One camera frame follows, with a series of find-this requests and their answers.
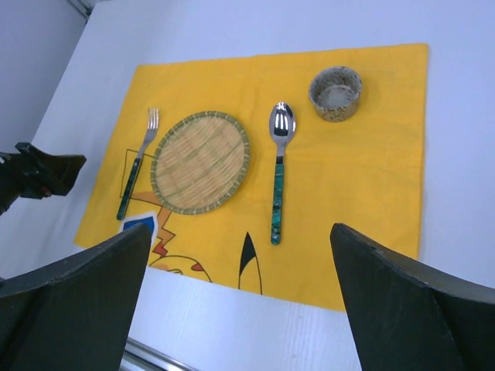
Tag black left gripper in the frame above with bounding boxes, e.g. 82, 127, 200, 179
1, 142, 87, 213

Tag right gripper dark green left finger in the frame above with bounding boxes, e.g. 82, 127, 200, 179
1, 223, 151, 370

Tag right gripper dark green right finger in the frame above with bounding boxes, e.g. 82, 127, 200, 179
329, 223, 494, 370

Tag fork with teal handle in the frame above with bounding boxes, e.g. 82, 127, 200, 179
116, 107, 159, 221

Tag round woven yellow plate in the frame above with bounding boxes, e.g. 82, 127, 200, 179
150, 111, 251, 215

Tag yellow printed cloth placemat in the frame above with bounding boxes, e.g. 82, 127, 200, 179
75, 44, 428, 310

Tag aluminium mounting rail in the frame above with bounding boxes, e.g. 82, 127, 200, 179
119, 338, 196, 371

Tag aluminium frame post left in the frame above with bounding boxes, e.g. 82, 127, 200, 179
67, 0, 98, 18

